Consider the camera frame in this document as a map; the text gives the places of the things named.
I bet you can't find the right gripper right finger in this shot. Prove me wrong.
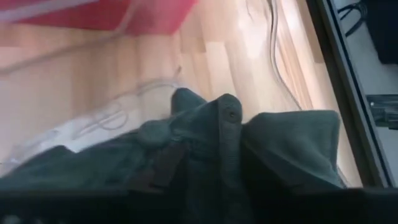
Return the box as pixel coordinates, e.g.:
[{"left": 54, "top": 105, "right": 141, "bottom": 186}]
[{"left": 217, "top": 93, "right": 244, "bottom": 188}]

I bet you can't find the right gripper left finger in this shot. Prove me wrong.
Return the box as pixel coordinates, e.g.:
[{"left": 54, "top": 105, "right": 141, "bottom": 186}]
[{"left": 151, "top": 140, "right": 188, "bottom": 188}]

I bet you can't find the dark green cap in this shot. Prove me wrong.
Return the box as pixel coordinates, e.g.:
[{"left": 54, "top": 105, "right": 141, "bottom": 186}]
[{"left": 0, "top": 87, "right": 348, "bottom": 192}]

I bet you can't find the white clear plastic bag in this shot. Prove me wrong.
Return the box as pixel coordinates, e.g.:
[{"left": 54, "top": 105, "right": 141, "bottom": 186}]
[{"left": 0, "top": 65, "right": 185, "bottom": 177}]

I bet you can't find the red plastic bin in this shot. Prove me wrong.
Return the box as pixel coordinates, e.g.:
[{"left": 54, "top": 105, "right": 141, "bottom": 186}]
[{"left": 0, "top": 0, "right": 199, "bottom": 36}]

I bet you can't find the black floor box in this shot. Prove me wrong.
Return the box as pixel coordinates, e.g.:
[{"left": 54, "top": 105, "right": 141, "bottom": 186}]
[{"left": 365, "top": 0, "right": 398, "bottom": 65}]

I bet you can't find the thin grey cable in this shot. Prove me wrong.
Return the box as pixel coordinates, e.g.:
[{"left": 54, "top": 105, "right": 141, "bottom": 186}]
[{"left": 266, "top": 0, "right": 303, "bottom": 111}]

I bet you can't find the black aluminium table frame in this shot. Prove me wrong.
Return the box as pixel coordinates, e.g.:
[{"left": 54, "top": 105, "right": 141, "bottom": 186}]
[{"left": 305, "top": 0, "right": 396, "bottom": 189}]

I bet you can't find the metal bracket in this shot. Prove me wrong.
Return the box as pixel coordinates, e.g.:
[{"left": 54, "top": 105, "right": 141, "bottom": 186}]
[{"left": 366, "top": 94, "right": 398, "bottom": 131}]

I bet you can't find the long black floor cable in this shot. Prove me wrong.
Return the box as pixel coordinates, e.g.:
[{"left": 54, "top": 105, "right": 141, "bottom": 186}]
[{"left": 336, "top": 0, "right": 368, "bottom": 37}]

